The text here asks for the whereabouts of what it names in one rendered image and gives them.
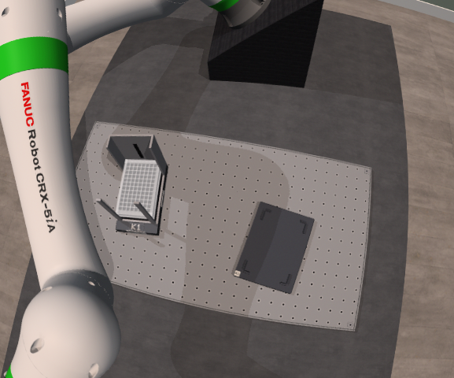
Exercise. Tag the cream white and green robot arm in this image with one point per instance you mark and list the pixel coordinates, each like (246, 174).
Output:
(69, 329)

